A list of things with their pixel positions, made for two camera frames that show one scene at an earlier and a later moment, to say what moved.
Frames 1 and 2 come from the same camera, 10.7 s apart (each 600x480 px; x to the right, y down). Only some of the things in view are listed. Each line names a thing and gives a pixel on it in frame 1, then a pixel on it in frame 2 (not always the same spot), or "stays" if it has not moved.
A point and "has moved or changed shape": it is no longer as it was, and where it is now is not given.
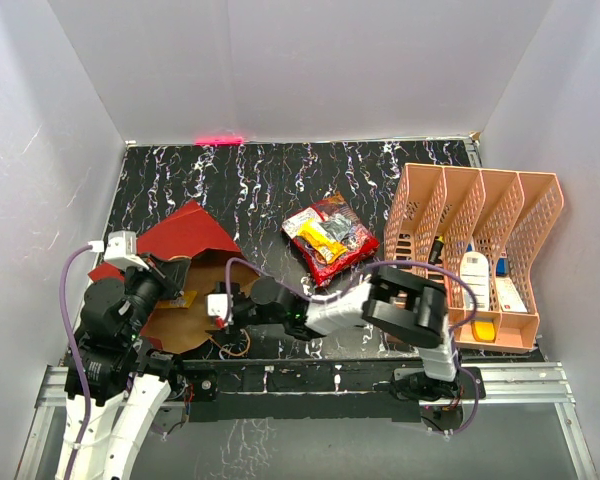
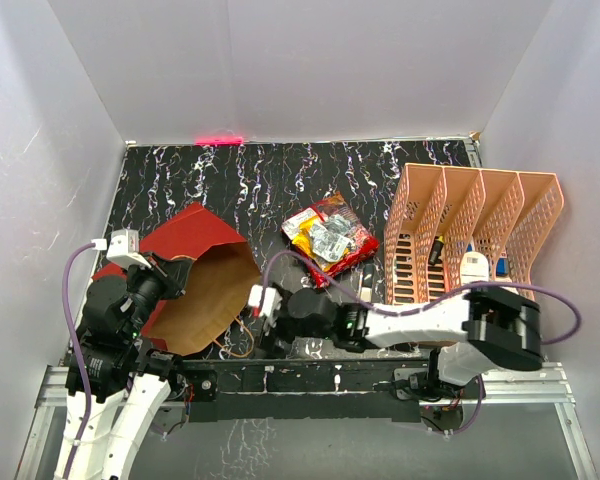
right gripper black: x=235 y=288 -> x=277 y=329
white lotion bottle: x=475 y=273 stays
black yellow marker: x=435 y=253 stays
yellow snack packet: x=307 y=224 has moved or changed shape
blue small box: x=502 y=267 stays
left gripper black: x=171 y=274 stays
